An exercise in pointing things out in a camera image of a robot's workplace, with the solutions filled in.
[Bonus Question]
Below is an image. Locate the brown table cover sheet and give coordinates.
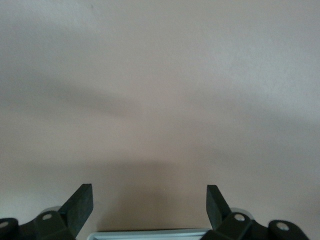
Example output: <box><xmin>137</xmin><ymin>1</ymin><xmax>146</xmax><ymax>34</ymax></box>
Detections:
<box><xmin>0</xmin><ymin>0</ymin><xmax>320</xmax><ymax>240</ymax></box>

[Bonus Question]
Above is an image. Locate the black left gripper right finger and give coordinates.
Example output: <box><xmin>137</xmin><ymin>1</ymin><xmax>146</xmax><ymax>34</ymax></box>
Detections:
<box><xmin>203</xmin><ymin>184</ymin><xmax>310</xmax><ymax>240</ymax></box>

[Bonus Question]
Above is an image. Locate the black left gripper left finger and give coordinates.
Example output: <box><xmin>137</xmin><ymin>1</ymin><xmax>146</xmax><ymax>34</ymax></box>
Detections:
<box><xmin>0</xmin><ymin>183</ymin><xmax>94</xmax><ymax>240</ymax></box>

